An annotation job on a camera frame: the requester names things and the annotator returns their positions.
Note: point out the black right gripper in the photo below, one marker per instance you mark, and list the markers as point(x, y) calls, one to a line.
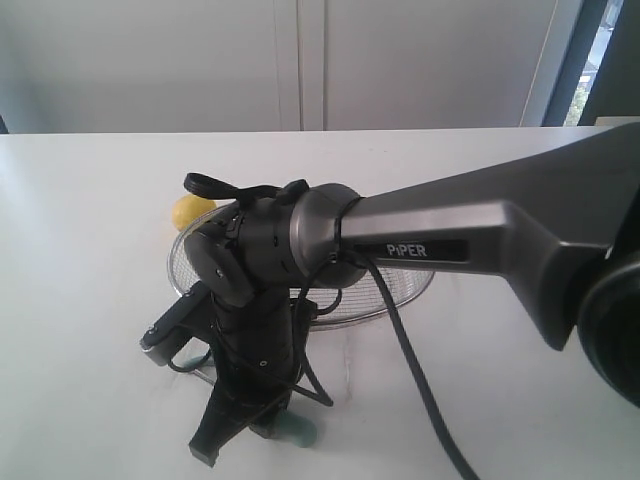
point(258, 356)

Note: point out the teal handled peeler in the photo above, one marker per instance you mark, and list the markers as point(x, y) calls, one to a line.
point(284, 425)

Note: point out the yellow lemon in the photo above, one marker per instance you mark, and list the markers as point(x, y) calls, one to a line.
point(189, 208)

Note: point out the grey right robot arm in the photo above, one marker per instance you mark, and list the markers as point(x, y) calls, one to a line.
point(561, 227)

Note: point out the white cabinet doors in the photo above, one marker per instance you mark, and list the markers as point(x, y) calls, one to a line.
point(211, 66)

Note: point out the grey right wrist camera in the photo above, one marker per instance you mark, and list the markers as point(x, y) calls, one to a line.
point(189, 317)

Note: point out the oval wire mesh basket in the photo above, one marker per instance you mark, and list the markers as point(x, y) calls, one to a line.
point(360, 303)

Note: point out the dark window frame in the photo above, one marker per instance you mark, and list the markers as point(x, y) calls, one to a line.
point(614, 91)

